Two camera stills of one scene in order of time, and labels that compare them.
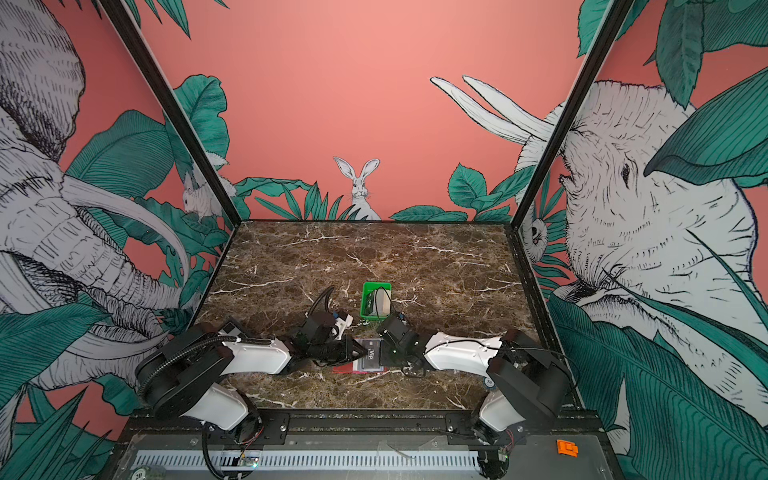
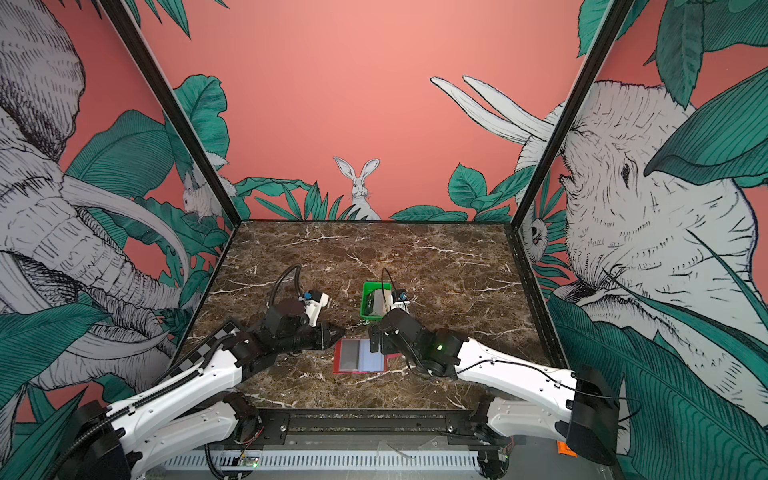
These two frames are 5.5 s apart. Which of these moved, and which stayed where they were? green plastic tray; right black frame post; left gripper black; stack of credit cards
Moved: left gripper black
Stayed: green plastic tray; stack of credit cards; right black frame post
